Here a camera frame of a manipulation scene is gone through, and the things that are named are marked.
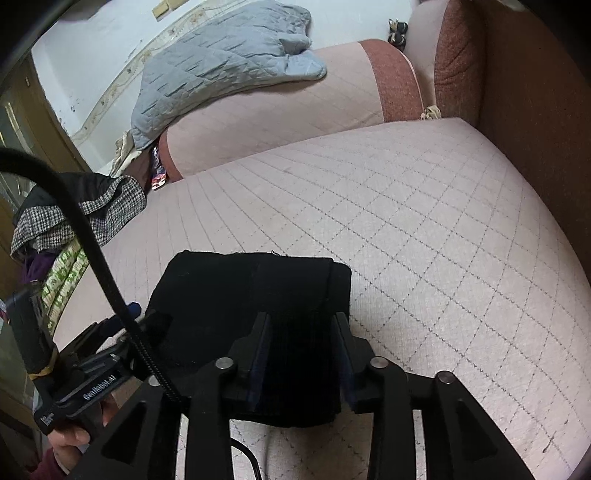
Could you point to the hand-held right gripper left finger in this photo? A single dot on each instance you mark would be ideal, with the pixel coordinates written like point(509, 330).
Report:
point(263, 364)

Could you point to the person's left forearm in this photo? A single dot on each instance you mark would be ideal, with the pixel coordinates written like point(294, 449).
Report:
point(46, 468)

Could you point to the green patterned cloth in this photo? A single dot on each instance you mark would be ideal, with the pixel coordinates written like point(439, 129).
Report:
point(64, 277)

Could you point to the grey quilted blanket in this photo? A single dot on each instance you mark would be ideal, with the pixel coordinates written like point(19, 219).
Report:
point(207, 60)

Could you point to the black pants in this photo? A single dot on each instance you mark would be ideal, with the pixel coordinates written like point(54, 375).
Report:
point(295, 286)

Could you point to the brown cloth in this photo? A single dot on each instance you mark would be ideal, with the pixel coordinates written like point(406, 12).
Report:
point(138, 170)

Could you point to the cream cloth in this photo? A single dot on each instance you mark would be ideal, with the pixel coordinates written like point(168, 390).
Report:
point(122, 147)

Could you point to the houndstooth garment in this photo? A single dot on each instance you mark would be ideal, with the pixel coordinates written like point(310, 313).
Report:
point(111, 212)

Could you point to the black garment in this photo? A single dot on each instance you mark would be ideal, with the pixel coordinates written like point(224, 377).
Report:
point(87, 187)

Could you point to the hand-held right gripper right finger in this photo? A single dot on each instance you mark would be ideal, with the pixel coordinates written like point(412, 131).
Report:
point(344, 364)

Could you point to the purple cloth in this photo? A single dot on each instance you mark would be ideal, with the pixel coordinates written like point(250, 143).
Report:
point(37, 267)

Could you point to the pink quilted sofa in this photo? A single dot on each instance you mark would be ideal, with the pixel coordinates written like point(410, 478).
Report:
point(369, 207)

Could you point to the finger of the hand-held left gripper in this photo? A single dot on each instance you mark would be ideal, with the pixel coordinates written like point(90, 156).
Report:
point(111, 325)

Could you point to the person's left hand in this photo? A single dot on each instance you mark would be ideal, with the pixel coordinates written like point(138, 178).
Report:
point(69, 441)

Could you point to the colourful packet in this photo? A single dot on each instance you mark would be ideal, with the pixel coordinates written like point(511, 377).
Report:
point(158, 177)

